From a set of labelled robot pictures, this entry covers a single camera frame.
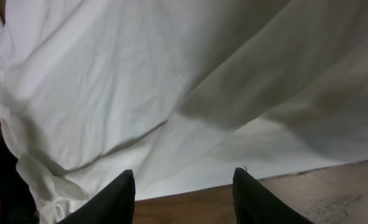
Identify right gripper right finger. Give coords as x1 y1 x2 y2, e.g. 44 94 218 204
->
232 167 312 224

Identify white printed t-shirt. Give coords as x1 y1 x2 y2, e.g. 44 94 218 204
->
0 0 368 223

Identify black shorts with red waistband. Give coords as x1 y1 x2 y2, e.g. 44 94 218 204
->
0 141 39 224

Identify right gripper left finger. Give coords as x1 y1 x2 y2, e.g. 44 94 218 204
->
58 170 136 224

